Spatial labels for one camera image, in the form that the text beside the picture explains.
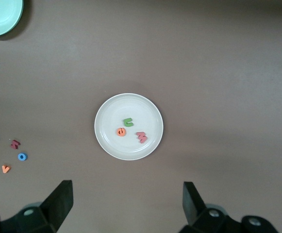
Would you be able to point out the beige plate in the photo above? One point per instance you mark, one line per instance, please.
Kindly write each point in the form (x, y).
(111, 109)

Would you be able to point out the pale green plate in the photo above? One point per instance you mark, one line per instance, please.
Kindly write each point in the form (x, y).
(0, 17)

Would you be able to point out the green foam letter u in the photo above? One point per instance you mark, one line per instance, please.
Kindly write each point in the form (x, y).
(125, 121)

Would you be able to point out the brown table cover mat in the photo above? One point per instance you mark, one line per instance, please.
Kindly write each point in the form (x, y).
(204, 72)

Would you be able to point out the orange foam letter v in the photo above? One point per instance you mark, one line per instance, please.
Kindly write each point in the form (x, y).
(6, 170)

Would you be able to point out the dark red foam letter n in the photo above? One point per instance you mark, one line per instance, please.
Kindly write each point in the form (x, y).
(15, 144)

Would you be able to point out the pink-red foam letter w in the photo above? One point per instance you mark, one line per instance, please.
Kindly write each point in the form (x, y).
(140, 134)

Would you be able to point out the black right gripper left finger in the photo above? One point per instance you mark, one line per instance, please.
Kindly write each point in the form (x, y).
(58, 204)

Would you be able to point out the blue foam letter o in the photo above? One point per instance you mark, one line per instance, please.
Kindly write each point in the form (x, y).
(19, 156)

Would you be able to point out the orange foam letter e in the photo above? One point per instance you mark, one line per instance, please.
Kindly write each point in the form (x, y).
(118, 132)

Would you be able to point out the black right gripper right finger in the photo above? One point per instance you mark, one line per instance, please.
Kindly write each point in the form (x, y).
(194, 206)

